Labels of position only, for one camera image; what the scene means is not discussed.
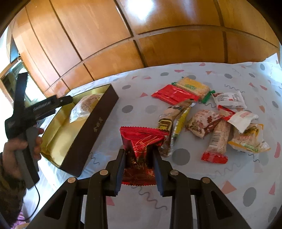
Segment red foil snack packet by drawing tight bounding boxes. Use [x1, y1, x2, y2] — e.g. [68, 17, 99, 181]
[120, 126, 169, 186]

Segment rice bar red ends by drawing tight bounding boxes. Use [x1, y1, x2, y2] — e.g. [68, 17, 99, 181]
[201, 119, 231, 164]

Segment white bread pastry packet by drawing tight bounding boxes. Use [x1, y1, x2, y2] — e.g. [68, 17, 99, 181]
[69, 94, 103, 123]

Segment dark brown chocolate snack packet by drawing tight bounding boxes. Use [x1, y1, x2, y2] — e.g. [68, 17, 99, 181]
[158, 99, 195, 157]

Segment floral red white snack packet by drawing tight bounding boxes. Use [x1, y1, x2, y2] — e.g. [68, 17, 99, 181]
[185, 110, 222, 139]

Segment clear orange snack packet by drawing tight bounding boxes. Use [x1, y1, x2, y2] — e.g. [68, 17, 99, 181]
[228, 123, 271, 154]

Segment yellow cracker packet green ends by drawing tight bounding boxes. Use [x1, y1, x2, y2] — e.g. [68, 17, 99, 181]
[172, 77, 215, 104]

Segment white nutrition label snack packet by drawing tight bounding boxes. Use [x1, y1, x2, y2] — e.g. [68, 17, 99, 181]
[212, 91, 247, 109]

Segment left hand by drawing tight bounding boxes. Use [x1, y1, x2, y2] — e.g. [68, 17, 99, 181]
[2, 127, 45, 180]

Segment gold tin box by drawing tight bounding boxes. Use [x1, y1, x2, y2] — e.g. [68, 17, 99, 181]
[42, 84, 119, 177]

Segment patterned white tablecloth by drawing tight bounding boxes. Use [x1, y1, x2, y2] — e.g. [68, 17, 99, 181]
[22, 52, 282, 229]

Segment black cable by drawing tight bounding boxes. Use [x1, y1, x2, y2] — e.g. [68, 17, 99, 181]
[22, 183, 41, 221]

